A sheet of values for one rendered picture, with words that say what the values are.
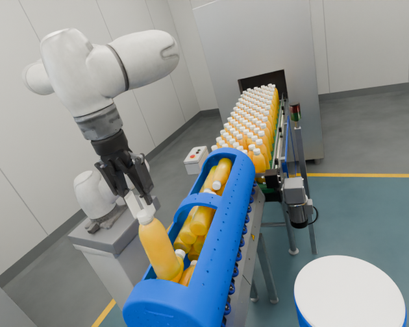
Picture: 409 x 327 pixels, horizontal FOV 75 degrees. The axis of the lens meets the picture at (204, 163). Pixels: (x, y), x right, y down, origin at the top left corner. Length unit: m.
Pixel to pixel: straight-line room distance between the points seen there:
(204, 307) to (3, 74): 3.36
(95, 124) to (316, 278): 0.77
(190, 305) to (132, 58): 0.61
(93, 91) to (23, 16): 3.52
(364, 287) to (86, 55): 0.91
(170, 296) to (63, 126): 3.37
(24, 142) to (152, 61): 3.16
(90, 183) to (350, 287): 1.13
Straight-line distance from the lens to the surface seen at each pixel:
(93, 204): 1.42
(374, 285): 0.96
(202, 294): 0.81
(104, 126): 0.59
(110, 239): 1.37
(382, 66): 5.42
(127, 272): 1.52
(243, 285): 1.16
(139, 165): 0.62
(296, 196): 1.67
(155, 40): 0.64
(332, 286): 0.95
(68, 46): 0.58
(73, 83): 0.57
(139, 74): 0.61
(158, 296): 0.78
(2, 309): 2.42
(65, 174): 3.91
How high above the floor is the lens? 1.80
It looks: 26 degrees down
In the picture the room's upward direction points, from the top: 18 degrees counter-clockwise
